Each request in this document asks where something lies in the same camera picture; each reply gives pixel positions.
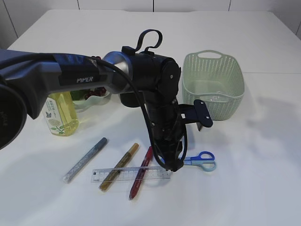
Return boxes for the purple artificial grape bunch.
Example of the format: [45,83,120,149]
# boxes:
[70,55,108,101]

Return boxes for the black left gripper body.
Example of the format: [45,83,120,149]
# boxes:
[149,103,187,172]

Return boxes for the gold glitter pen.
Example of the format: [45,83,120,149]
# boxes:
[99,143,139,192]

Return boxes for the silver glitter pen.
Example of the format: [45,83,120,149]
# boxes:
[63,137,108,184]

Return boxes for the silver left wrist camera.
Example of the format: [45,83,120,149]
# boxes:
[179,99,213,131]

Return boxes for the clear plastic ruler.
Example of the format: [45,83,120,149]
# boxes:
[91,166,172,183]

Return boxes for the black mesh pen holder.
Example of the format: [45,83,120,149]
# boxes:
[119,92,140,108]

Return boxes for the red glitter pen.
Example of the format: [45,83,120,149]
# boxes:
[129,146,153,200]

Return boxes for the blue scissors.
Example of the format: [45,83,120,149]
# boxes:
[183,151,217,172]

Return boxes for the yellow tea bottle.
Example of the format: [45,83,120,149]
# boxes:
[42,92,79,137]

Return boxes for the clear plastic sheet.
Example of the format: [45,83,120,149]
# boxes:
[201,93,230,102]

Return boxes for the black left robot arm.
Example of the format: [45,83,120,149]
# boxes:
[0,32,187,171]

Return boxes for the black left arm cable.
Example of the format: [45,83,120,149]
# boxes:
[0,53,189,171]

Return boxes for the green woven plastic basket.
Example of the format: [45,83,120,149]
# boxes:
[182,50,245,121]

